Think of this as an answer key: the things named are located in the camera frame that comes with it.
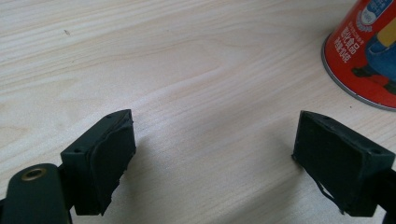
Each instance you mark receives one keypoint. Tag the red chip can yellow lid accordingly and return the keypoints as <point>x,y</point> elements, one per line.
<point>351,46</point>

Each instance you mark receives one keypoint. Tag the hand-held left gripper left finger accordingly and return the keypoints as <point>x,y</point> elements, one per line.
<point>102,161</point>

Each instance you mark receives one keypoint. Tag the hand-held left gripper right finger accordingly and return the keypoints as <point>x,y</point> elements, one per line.
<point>339,161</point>

